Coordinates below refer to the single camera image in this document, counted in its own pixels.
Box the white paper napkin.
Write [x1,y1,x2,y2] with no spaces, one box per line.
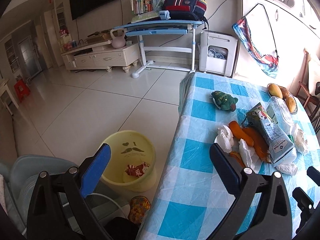
[239,139,262,173]

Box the white tissue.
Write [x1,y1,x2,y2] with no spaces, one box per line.
[214,125,234,153]

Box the orange peel piece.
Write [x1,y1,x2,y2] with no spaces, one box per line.
[228,121,254,147]
[242,127,271,163]

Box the milk carton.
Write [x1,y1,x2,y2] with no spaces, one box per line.
[246,103,297,167]

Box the red snack wrapper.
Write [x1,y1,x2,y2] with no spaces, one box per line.
[125,162,150,178]

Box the green plush toy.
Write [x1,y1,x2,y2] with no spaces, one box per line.
[211,90,238,112]

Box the white plastic bag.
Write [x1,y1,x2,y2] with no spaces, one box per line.
[292,126,310,155]

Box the yellow plastic trash bin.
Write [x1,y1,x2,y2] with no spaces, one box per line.
[101,130,157,192]

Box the blue white checkered tablecloth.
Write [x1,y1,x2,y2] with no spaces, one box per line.
[138,73,319,239]

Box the light blue seat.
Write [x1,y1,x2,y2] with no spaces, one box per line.
[1,155,75,236]

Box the wooden chair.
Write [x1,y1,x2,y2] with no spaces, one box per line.
[296,48,319,120]

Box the orange round fruit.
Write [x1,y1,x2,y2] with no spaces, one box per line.
[285,96,296,114]

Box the brown fruit at back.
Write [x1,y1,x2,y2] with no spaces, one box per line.
[279,86,292,100]

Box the yellow mango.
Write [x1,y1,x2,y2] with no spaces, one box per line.
[267,83,283,99]

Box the white cushion on chair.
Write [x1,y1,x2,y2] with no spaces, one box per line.
[308,55,320,98]

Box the colourful hanging cloth bag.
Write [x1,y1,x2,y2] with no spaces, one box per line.
[232,17,279,79]

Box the red plastic stool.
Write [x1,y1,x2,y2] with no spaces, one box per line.
[14,79,30,102]

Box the white air purifier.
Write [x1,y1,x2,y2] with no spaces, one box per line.
[199,30,238,77]

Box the cream tv cabinet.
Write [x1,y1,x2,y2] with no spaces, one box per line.
[61,41,140,73]

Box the blue white study desk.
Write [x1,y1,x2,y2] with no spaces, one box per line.
[112,20,204,79]

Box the pink kettlebell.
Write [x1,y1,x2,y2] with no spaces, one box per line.
[110,28,126,49]

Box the white balcony cabinet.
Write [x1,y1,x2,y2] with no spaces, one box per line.
[234,0,319,92]

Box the navy red backpack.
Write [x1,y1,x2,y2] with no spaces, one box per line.
[162,0,207,21]

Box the row of books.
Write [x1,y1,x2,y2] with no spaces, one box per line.
[130,0,164,15]

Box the white cable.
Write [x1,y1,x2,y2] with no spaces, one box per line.
[89,192,128,219]

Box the dark wire fruit basket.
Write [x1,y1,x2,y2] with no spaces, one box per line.
[267,84,298,114]

